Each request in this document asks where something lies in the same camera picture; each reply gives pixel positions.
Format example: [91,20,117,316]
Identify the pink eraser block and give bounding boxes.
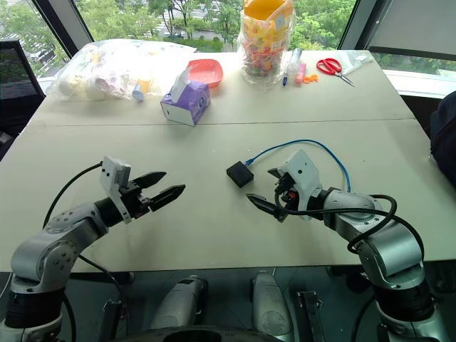
[294,63,308,87]

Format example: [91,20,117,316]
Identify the small black adapter box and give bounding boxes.
[226,160,255,187]

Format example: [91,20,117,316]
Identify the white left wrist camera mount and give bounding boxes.
[98,155,133,224]

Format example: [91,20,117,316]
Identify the purple tissue box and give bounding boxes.
[160,66,212,128]

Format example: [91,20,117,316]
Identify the dark blue fabric object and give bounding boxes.
[428,90,456,187]

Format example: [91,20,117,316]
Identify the black table leg bracket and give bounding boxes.
[296,289,326,342]
[102,299,125,342]

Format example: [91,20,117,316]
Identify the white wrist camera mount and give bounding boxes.
[98,155,133,224]
[281,149,323,221]

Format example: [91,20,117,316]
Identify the black office chair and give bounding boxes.
[0,39,47,160]

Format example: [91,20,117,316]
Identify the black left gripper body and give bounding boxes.
[119,180,152,219]

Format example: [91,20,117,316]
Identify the clear flat plastic bag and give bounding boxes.
[341,49,375,76]

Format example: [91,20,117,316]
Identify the red plastic bowl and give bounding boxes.
[187,58,224,89]

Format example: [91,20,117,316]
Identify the clear bag of white items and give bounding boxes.
[51,40,197,103]

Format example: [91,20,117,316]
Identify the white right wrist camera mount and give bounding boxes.
[281,149,323,221]

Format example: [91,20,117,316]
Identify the bagged stack of colourful cups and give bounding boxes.
[237,0,297,86]

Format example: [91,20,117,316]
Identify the red-handled scissors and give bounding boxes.
[316,57,356,88]

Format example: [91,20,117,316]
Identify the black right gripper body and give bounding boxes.
[273,172,304,223]

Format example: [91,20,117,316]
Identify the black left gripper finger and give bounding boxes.
[149,184,187,212]
[133,171,167,190]

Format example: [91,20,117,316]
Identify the clear plastic tube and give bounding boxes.
[284,47,304,78]

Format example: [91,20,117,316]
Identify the silver robot leg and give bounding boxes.
[148,274,209,333]
[251,269,296,342]

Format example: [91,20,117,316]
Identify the yellow bottle with lavender cap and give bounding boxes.
[131,79,151,103]

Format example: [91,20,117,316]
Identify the blue cable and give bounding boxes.
[244,139,353,194]

